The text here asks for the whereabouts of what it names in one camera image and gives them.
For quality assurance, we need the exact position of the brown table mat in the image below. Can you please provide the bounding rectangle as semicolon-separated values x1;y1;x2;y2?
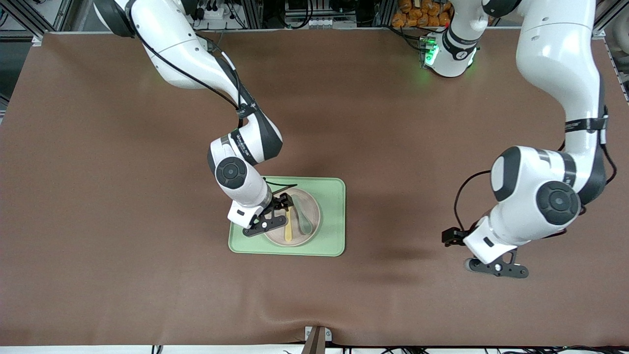
0;28;629;347

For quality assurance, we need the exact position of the aluminium frame profile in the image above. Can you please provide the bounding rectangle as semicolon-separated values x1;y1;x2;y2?
0;0;74;47
244;0;263;29
592;0;629;104
377;0;394;28

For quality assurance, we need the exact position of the beige round plate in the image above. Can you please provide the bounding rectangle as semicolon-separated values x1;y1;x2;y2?
263;188;321;246

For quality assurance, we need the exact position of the green plastic spoon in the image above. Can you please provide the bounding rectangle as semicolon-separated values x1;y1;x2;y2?
293;194;313;235

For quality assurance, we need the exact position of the white power strip with plugs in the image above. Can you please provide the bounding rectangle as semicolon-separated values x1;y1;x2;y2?
196;6;228;21

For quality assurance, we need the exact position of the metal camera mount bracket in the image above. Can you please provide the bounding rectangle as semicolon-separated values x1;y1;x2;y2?
301;325;333;354

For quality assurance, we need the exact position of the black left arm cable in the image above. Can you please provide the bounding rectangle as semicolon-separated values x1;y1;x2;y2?
453;74;618;233

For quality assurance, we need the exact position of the pile of orange items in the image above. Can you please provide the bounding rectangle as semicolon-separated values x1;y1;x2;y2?
392;0;453;28

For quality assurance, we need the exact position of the light green rectangular tray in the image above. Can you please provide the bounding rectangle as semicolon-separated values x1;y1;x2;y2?
228;176;346;257

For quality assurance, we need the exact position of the long white power strip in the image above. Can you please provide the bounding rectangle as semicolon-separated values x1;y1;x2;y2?
284;18;358;29

